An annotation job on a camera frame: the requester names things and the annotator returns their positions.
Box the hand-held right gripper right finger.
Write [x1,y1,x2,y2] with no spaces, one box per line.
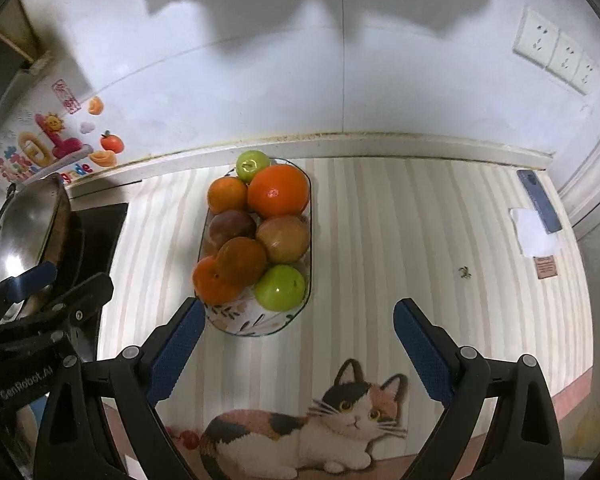
[394,298,565,480]

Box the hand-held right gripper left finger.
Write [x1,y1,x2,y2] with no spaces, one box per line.
[34,297,206,480]

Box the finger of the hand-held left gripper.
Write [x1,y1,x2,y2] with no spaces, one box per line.
[34,297,206,480]
[394,298,565,480]

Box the oval floral plate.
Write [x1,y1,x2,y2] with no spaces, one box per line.
[194,157,313,337]

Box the dark small mandarin orange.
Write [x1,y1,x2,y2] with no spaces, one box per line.
[216,236,268,287]

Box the green apple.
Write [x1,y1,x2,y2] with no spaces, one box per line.
[236,149,271,183]
[253,264,307,311]

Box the dark brown round fruit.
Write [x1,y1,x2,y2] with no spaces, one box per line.
[208,210,257,248]

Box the light brown round fruit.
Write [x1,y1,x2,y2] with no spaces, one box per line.
[256,215,311,265]

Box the large orange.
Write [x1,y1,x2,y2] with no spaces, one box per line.
[247,164,311,219]

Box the striped cat print table mat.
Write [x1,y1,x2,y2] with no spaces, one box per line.
[97,157,596,480]

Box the stainless steel wok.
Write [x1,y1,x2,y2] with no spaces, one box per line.
[0,172,73,321]

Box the white paper sheet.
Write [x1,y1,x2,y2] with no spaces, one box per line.
[509,207,561,256]

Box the blue smartphone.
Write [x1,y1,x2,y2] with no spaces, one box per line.
[516,169,563,234]

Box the colourful wall sticker set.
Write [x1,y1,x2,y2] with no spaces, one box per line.
[0,80,126,186]

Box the white wall socket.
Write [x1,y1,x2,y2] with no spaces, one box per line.
[571,51,600,97]
[545,30,586,85]
[512,6,561,72]

